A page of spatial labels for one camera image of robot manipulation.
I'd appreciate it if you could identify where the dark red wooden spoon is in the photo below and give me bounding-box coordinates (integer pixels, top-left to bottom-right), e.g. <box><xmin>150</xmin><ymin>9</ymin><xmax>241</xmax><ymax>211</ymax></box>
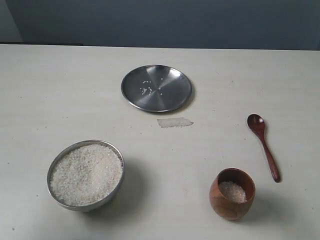
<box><xmin>247</xmin><ymin>114</ymin><xmax>281</xmax><ymax>183</ymax></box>

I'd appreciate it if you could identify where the round steel plate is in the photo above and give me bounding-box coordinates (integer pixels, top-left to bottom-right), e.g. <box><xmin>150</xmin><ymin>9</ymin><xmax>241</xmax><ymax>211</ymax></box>
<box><xmin>121</xmin><ymin>64</ymin><xmax>193</xmax><ymax>113</ymax></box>

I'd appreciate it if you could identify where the clear tape patch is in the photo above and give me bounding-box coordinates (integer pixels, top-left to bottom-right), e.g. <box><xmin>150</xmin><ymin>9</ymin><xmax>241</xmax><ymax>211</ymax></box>
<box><xmin>157</xmin><ymin>117</ymin><xmax>194</xmax><ymax>129</ymax></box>

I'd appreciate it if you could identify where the wooden cup with rice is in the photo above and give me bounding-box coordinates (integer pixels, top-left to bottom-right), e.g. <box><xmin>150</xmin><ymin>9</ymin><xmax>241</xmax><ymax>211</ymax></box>
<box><xmin>209</xmin><ymin>168</ymin><xmax>256</xmax><ymax>221</ymax></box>

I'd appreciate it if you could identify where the steel bowl of rice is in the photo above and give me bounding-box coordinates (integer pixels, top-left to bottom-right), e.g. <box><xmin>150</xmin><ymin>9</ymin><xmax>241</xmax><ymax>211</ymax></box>
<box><xmin>46</xmin><ymin>140</ymin><xmax>125</xmax><ymax>212</ymax></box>

